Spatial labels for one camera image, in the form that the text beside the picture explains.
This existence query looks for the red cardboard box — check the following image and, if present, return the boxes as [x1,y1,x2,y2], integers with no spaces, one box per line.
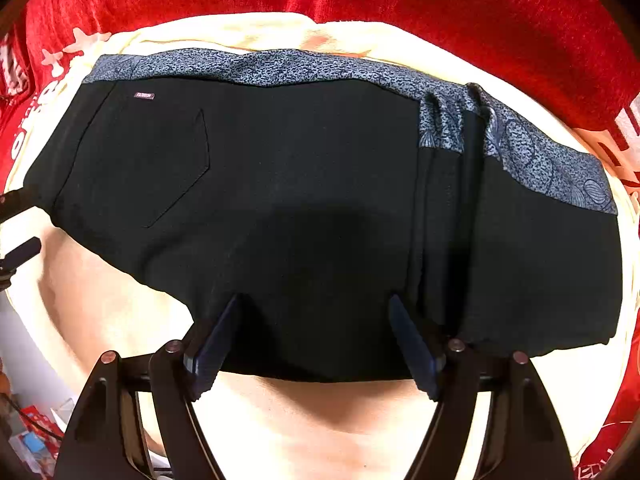
[17,404,67,444]

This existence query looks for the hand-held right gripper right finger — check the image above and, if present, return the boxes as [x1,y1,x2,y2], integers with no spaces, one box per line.
[389,294,572,480]

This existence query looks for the black pants with blue trim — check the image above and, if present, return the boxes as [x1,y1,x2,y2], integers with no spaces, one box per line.
[22,47,624,384]

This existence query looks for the red printed blanket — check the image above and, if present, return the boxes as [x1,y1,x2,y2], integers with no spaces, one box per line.
[0,0,640,480]

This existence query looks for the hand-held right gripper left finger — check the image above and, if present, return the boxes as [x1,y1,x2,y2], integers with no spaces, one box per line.
[52,293,247,480]

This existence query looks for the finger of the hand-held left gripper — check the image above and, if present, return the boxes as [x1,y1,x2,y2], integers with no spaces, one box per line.
[0,187,37,223]
[0,237,43,273]

